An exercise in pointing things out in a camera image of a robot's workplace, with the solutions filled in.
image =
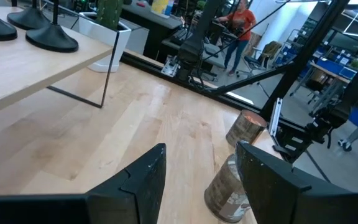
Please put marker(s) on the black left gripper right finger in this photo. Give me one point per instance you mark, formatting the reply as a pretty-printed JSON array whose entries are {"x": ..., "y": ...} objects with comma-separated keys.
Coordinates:
[{"x": 275, "y": 199}]

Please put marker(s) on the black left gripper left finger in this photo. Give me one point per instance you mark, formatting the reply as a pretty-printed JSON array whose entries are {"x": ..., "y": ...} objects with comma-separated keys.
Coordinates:
[{"x": 135, "y": 199}]

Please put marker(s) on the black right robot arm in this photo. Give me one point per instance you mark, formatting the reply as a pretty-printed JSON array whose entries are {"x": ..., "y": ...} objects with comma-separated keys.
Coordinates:
[{"x": 191, "y": 46}]

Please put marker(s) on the metallic cup far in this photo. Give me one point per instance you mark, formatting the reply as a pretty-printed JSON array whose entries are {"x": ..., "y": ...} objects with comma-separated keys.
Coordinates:
[{"x": 244, "y": 130}]

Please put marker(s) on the blue storage bin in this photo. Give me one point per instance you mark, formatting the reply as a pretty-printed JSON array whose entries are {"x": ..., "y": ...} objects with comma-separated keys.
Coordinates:
[{"x": 331, "y": 65}]

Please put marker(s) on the office chair olive jacket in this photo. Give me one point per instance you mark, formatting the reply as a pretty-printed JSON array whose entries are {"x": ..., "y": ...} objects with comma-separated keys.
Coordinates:
[{"x": 269, "y": 51}]

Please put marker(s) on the small green plant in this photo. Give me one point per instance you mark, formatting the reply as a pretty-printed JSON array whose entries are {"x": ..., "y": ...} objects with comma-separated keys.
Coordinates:
[{"x": 356, "y": 63}]

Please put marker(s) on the white square plant pot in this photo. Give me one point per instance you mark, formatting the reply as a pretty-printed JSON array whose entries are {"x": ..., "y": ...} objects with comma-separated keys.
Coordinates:
[{"x": 104, "y": 35}]

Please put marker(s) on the backlit computer keyboard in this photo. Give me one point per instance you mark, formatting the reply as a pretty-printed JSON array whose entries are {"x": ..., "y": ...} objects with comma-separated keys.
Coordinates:
[{"x": 182, "y": 36}]

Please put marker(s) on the grey desk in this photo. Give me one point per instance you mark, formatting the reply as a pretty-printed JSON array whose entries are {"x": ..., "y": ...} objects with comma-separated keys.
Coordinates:
[{"x": 154, "y": 20}]

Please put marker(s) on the person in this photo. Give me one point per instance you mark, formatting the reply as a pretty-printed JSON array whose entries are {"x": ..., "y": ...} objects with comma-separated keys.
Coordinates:
[{"x": 241, "y": 21}]

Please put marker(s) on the green cactus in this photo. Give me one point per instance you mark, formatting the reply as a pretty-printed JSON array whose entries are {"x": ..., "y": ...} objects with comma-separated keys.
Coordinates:
[{"x": 109, "y": 14}]

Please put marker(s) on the yellow and blue package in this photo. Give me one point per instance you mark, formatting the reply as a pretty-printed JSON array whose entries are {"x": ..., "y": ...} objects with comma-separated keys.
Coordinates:
[{"x": 159, "y": 6}]

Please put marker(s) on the small red object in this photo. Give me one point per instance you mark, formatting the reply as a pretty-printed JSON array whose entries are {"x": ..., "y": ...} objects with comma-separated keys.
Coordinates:
[{"x": 141, "y": 4}]

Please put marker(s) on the white aluminium bracket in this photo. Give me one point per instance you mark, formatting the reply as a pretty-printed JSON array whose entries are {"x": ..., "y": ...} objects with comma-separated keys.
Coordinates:
[{"x": 275, "y": 118}]

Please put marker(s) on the black frame beam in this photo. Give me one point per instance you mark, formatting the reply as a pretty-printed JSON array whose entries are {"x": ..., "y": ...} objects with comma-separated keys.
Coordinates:
[{"x": 253, "y": 79}]

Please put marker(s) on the black aluminium frame rail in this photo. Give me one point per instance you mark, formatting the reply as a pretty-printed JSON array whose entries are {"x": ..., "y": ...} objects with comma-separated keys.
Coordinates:
[{"x": 148, "y": 65}]

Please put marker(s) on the black frame post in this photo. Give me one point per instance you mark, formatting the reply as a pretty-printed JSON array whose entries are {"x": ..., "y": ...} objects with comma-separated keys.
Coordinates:
[{"x": 302, "y": 59}]

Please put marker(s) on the wooden shelf black frame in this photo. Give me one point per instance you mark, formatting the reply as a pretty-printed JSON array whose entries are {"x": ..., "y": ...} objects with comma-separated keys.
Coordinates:
[{"x": 26, "y": 68}]

